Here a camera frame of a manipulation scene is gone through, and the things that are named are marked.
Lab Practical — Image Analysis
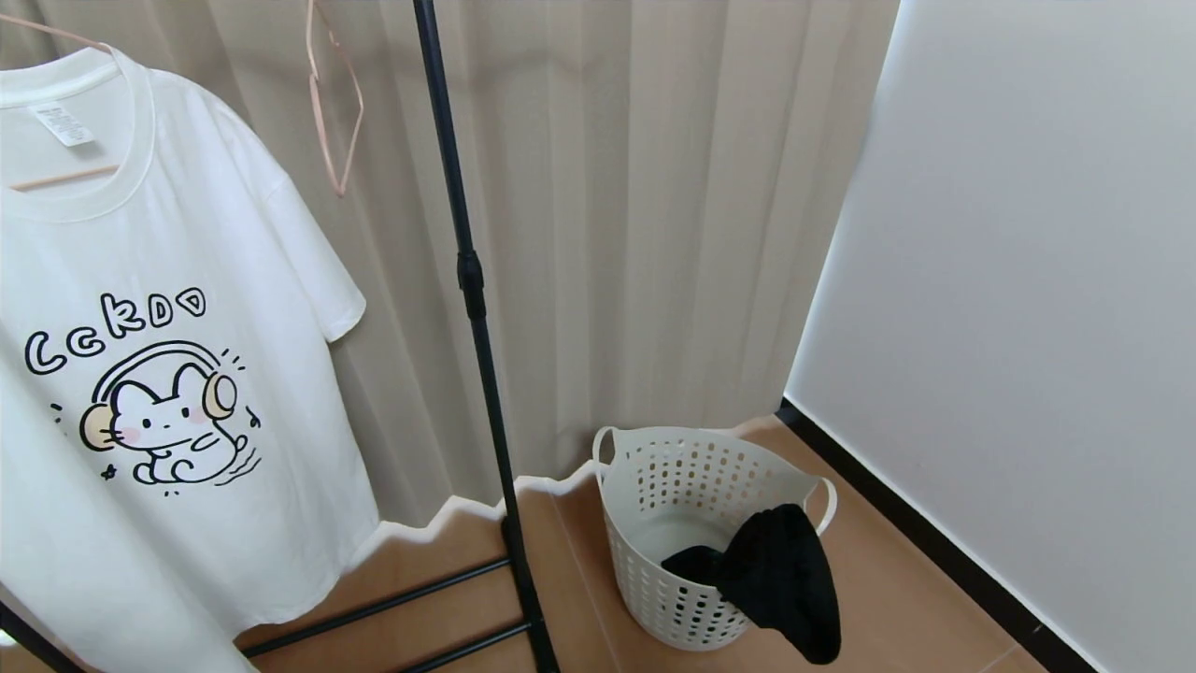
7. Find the black garment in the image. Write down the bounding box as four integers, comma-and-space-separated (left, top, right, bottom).
660, 504, 843, 666

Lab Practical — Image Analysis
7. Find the black clothes rack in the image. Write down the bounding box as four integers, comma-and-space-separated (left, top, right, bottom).
0, 0, 562, 673

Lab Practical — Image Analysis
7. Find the white laundry basket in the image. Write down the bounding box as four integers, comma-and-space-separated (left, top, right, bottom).
591, 425, 839, 653

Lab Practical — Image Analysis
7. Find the pink clothes hanger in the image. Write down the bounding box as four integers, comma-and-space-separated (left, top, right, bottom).
0, 13, 122, 193
305, 0, 366, 198

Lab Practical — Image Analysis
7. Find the beige curtain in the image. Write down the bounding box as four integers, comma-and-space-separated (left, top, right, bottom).
0, 0, 903, 529

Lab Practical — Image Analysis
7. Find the white printed shirt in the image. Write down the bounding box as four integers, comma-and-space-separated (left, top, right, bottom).
0, 47, 381, 673

